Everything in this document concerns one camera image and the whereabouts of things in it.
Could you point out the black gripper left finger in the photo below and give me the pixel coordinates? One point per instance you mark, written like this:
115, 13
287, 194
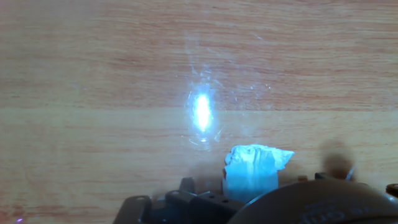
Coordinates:
205, 207

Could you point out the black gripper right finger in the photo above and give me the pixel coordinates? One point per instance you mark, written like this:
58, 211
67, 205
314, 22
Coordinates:
323, 176

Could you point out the white paper garbage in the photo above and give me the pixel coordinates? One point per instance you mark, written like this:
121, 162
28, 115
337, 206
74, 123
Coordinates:
252, 174

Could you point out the glossy wooden board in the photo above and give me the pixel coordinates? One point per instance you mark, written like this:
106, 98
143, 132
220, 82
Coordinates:
93, 124

